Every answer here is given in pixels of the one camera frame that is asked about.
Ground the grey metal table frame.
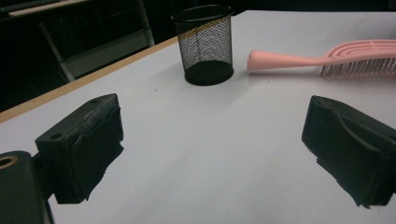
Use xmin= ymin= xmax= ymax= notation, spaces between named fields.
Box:
xmin=38 ymin=0 xmax=156 ymax=82

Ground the black mesh pen holder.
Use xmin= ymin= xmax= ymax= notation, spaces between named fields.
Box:
xmin=170 ymin=4 xmax=235 ymax=87

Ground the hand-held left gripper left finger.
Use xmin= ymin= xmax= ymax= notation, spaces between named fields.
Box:
xmin=35 ymin=92 xmax=125 ymax=205

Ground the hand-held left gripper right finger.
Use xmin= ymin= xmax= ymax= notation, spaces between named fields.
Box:
xmin=301 ymin=95 xmax=396 ymax=209

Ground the pink hairbrush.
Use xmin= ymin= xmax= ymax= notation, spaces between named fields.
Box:
xmin=247 ymin=38 xmax=396 ymax=78

